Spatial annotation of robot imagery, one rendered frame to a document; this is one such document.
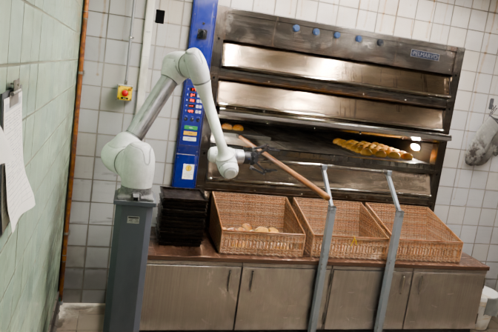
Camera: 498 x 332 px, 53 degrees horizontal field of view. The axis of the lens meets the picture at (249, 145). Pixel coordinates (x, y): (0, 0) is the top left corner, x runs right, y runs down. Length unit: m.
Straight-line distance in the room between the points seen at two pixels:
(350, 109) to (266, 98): 0.65
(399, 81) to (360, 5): 0.64
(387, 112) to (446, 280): 1.26
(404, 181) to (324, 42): 1.26
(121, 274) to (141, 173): 0.52
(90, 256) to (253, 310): 1.16
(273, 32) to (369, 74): 0.79
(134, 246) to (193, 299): 0.72
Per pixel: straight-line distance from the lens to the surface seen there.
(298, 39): 3.59
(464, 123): 4.29
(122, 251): 2.62
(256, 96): 3.50
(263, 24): 3.52
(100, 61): 3.36
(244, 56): 3.46
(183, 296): 3.17
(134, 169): 2.51
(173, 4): 3.39
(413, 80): 4.00
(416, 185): 4.15
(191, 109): 3.38
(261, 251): 3.21
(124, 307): 2.74
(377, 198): 4.01
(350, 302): 3.54
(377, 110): 3.87
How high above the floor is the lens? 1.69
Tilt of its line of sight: 8 degrees down
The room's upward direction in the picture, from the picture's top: 8 degrees clockwise
